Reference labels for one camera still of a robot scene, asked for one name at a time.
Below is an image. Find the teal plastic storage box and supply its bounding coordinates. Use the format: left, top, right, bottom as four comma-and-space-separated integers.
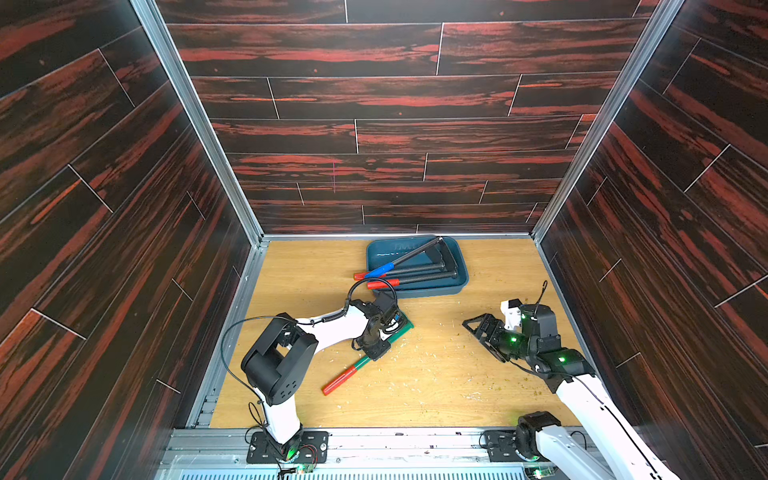
354, 236, 469, 298

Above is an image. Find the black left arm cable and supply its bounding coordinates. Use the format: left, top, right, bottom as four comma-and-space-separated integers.
219, 277, 399, 421

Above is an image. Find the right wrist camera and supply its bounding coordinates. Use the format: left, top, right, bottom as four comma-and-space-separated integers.
500, 299, 523, 331

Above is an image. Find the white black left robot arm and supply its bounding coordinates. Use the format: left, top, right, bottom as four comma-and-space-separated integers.
241, 294, 412, 457

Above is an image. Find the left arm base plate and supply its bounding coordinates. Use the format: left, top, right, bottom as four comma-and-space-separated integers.
246, 430, 329, 465

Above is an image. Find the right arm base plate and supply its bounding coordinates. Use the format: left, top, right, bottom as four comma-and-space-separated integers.
478, 428, 549, 462

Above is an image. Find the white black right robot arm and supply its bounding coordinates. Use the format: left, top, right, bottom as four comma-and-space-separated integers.
462, 299, 676, 479

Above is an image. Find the grey hoe red grip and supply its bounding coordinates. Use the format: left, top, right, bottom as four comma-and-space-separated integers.
353, 237, 448, 280
362, 237, 458, 289

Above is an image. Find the chrome hoe blue grip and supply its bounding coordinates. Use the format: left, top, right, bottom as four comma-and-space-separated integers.
362, 237, 442, 279

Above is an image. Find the green handle red tip hoe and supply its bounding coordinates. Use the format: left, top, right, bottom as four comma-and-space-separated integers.
322, 312, 413, 396

